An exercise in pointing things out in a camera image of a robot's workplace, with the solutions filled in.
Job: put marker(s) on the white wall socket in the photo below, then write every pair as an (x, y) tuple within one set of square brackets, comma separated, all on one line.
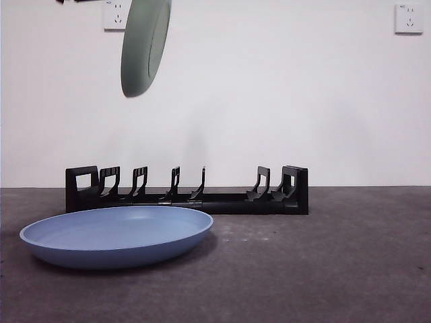
[(112, 17), (409, 19)]

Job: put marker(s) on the blue round plate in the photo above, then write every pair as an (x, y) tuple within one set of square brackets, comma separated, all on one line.
[(114, 235)]

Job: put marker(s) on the black plastic plate rack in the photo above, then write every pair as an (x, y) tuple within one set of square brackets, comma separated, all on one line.
[(235, 206)]

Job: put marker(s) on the green round plate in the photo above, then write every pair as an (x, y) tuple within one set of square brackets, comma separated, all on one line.
[(138, 60)]

